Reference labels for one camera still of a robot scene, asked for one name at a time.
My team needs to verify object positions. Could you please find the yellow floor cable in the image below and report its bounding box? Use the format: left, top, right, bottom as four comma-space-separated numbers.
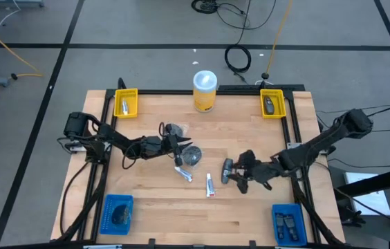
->
266, 0, 295, 75
0, 15, 44, 107

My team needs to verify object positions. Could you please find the grey oval toiletry bottle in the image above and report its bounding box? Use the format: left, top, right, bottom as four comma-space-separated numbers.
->
263, 96, 275, 116

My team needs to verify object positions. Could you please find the dark grey remote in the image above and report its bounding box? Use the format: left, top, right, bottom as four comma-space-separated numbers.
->
221, 158, 234, 185

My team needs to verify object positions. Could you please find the black cable bundle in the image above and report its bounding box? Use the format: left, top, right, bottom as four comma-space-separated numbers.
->
190, 0, 278, 31

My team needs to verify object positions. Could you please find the blue plastic basket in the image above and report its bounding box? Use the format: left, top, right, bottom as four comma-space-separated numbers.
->
99, 194, 134, 237
271, 203, 308, 247

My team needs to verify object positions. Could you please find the yellow plastic basket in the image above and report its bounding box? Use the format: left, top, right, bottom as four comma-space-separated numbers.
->
259, 89, 288, 120
113, 88, 139, 119

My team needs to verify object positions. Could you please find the white box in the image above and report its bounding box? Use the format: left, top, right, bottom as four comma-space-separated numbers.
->
344, 172, 390, 217

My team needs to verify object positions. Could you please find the black metal beam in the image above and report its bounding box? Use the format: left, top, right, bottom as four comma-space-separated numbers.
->
333, 164, 390, 200

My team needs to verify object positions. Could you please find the black clamp foot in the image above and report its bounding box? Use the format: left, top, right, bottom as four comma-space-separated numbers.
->
340, 205, 367, 228

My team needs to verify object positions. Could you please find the black coiled cable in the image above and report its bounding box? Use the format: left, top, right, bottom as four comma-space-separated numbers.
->
224, 44, 252, 74

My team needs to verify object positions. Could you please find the yellow wipes canister white lid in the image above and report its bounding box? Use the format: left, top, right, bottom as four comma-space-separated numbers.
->
192, 70, 218, 113

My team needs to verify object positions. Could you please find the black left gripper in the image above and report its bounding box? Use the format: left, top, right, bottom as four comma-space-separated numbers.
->
162, 123, 194, 167

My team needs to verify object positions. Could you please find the dark blue toiletry package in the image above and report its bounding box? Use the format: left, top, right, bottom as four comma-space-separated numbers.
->
275, 213, 286, 241
284, 214, 300, 242

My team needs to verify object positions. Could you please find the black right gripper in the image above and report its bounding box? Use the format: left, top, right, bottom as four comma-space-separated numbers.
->
229, 149, 257, 194

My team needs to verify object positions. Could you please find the black aluminium table frame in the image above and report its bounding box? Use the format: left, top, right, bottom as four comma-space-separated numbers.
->
56, 84, 346, 249

